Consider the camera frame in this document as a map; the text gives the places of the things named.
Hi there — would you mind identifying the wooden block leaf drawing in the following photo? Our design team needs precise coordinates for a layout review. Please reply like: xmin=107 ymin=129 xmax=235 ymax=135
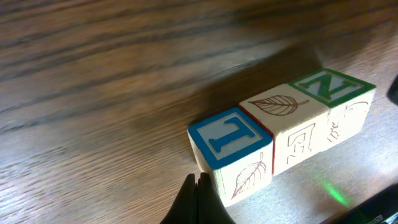
xmin=187 ymin=107 xmax=274 ymax=207

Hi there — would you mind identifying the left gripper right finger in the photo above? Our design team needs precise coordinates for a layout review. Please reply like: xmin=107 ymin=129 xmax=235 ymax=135
xmin=197 ymin=172 xmax=235 ymax=224

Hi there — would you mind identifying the wooden block letter drawing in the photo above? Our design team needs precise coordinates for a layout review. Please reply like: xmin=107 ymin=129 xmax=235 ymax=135
xmin=239 ymin=84 xmax=329 ymax=175

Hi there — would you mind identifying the wooden block green letter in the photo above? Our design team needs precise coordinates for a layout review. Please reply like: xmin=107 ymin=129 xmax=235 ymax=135
xmin=289 ymin=68 xmax=376 ymax=149

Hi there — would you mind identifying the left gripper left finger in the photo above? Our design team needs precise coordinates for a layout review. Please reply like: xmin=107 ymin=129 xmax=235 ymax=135
xmin=160 ymin=174 xmax=197 ymax=224

